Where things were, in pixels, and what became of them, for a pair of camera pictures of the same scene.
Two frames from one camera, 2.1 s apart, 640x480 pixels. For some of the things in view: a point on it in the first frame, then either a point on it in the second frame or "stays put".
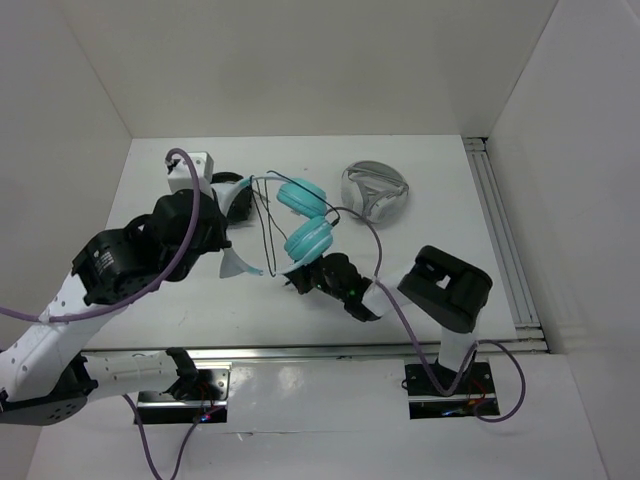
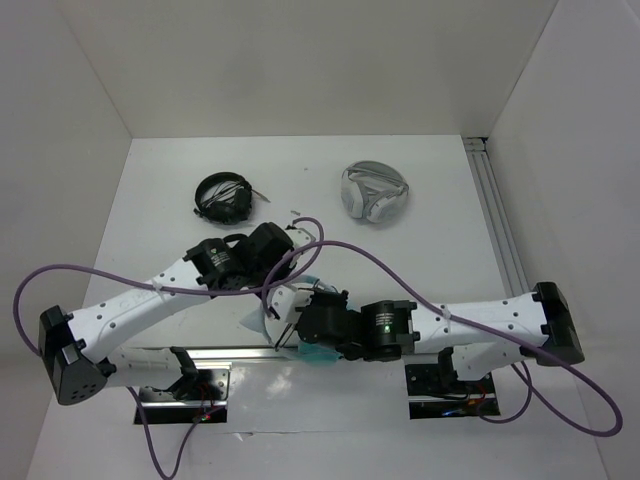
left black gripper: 219,237 to 254,287
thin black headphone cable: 270,212 to 283,336
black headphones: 240,207 stays put
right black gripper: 299,276 to 340,297
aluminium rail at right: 529,336 stays put
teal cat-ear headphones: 306,242 to 275,331
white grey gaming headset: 375,190 stays put
